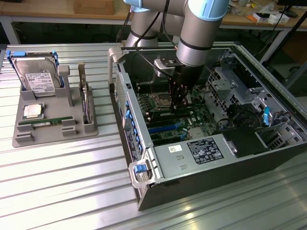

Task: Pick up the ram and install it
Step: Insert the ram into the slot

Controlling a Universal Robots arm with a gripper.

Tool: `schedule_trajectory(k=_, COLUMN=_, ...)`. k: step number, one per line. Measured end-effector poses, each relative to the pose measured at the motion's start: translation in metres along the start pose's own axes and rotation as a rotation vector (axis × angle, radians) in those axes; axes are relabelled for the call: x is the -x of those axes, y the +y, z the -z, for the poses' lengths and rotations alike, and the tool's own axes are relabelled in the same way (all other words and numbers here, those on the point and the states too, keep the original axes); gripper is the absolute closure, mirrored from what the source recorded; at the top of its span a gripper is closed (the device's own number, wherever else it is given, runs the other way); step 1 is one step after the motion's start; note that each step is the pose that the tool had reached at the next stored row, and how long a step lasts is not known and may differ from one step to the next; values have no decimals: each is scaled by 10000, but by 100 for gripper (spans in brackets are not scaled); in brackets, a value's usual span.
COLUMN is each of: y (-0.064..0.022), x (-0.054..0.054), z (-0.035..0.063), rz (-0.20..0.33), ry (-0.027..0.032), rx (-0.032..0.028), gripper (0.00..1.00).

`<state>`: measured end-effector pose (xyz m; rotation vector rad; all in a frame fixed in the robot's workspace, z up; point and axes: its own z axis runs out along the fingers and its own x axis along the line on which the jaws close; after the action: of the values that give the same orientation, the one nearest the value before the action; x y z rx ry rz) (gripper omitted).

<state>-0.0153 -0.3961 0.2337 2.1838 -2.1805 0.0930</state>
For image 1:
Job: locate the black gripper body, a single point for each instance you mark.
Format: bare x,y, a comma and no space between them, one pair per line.
189,75

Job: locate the green RAM stick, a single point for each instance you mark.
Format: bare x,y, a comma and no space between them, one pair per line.
57,120
160,115

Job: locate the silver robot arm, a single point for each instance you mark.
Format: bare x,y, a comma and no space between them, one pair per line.
194,31

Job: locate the metal CPU socket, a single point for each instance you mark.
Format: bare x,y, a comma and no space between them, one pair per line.
161,98

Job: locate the green motherboard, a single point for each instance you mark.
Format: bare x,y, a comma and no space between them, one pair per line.
200,115

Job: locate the thin metal locking lever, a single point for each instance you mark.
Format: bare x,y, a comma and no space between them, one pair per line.
151,87

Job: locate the blue expansion slot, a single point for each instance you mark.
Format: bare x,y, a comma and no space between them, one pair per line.
161,129

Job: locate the silver perforated drive cage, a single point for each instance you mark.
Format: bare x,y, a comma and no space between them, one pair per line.
223,83

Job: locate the silver chipset heatsink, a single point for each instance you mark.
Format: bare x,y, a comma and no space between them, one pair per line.
196,133

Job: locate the grey power supply unit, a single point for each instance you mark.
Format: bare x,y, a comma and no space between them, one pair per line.
172,165

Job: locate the wooden workbench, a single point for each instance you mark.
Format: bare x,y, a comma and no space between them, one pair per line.
254,25
36,9

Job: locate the blue plastic bay latch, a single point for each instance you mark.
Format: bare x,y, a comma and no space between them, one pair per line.
266,117

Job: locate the small orange box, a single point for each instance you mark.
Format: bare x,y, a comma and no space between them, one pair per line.
253,18

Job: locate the black graphics card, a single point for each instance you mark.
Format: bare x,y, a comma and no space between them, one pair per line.
86,107

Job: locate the black open PC case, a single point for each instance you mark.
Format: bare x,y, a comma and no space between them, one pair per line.
216,187

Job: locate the small white box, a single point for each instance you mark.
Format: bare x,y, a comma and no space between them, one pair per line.
278,19

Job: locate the black monitor stand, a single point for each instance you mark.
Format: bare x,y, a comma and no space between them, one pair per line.
290,13

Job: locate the grey plastic parts rack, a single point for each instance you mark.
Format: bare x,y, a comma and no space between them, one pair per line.
52,111

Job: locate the black tripod pole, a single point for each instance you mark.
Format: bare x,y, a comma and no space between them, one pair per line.
299,21

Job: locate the silver hard disk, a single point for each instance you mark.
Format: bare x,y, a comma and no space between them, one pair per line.
36,72

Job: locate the CPU chip with silver lid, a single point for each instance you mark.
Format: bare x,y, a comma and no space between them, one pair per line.
32,110

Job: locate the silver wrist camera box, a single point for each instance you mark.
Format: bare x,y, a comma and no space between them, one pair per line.
165,64

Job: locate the blue plastic disk bracket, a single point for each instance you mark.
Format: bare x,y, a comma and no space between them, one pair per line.
19,54

